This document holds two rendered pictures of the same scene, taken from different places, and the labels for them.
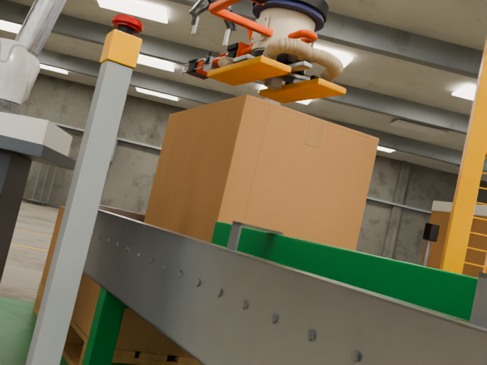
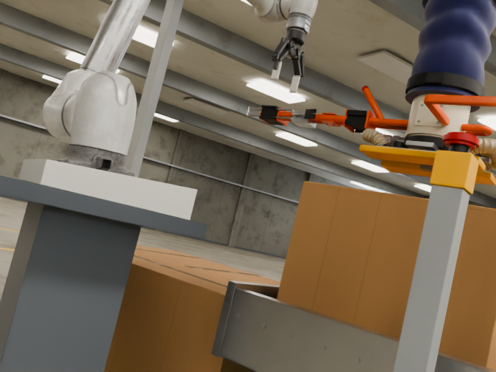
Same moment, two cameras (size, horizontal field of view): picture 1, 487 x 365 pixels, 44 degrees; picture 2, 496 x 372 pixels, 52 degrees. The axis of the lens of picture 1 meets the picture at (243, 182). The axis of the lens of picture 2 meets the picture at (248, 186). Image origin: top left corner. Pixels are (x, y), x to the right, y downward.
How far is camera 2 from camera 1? 1.30 m
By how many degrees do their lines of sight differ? 26
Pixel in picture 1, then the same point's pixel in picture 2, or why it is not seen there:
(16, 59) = (132, 102)
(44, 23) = (123, 47)
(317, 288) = not seen: outside the picture
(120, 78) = (464, 207)
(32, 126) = (180, 197)
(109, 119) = (454, 256)
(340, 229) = not seen: outside the picture
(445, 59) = (257, 60)
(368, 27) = (199, 21)
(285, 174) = not seen: outside the picture
